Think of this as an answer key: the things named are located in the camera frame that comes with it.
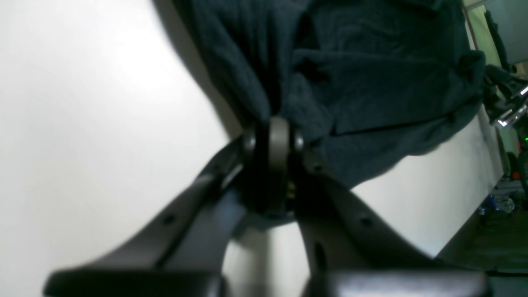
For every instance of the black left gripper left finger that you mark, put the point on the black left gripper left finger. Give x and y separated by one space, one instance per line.
180 252

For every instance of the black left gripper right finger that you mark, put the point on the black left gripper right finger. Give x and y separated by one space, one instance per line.
351 251

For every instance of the black long-sleeve T-shirt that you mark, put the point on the black long-sleeve T-shirt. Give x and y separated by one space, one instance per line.
368 82

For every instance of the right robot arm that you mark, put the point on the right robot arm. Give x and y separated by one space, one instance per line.
506 98

